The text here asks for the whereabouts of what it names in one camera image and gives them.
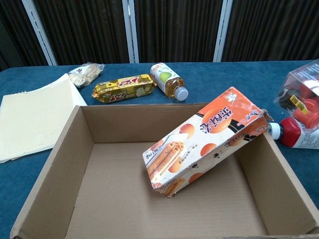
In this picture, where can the cream paper sheet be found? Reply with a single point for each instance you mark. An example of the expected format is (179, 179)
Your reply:
(32, 119)

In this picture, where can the clear snack bag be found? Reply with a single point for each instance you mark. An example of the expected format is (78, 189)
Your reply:
(84, 73)

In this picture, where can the clear box of red candies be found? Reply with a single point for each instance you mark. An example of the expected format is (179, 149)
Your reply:
(299, 99)

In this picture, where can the gold biscuit packet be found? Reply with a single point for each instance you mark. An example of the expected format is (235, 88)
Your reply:
(124, 88)

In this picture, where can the blue felt table cover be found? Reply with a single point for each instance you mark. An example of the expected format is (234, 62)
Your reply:
(224, 77)

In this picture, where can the yellow apple tea bottle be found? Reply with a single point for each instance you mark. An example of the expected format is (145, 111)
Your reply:
(164, 77)

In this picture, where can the open brown cardboard box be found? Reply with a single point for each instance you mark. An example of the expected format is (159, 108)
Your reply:
(112, 186)

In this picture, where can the orange snack packet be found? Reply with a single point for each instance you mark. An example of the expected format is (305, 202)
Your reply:
(199, 139)

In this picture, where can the white paper sheet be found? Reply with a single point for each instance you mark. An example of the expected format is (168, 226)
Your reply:
(77, 95)

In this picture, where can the white partition frame post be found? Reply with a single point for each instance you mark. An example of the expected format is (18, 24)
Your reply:
(223, 32)
(40, 32)
(130, 32)

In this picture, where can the red juice bottle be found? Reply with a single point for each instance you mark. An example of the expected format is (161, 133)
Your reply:
(291, 133)

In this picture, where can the dark pleated partition panel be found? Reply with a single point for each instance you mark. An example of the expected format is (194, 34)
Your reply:
(177, 30)
(15, 32)
(87, 30)
(274, 30)

